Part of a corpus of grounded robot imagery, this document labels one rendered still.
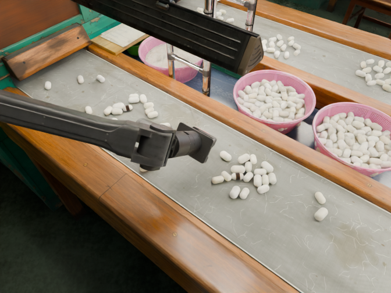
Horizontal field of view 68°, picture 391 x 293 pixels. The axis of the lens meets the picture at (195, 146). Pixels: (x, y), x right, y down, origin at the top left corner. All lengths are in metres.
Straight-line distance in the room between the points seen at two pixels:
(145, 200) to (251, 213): 0.26
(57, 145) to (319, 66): 0.95
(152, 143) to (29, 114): 0.21
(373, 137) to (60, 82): 1.05
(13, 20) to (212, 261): 0.94
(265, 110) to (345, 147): 0.26
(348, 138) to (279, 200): 0.32
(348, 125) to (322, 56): 0.38
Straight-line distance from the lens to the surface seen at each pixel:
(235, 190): 0.74
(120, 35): 1.28
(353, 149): 0.95
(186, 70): 1.10
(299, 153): 0.84
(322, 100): 1.11
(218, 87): 1.14
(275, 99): 1.01
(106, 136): 0.54
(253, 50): 0.58
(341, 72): 1.23
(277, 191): 0.78
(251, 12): 1.05
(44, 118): 0.56
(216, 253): 0.66
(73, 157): 0.85
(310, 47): 1.33
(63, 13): 1.23
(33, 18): 1.18
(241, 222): 0.72
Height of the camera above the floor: 1.39
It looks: 50 degrees down
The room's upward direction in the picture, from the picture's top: straight up
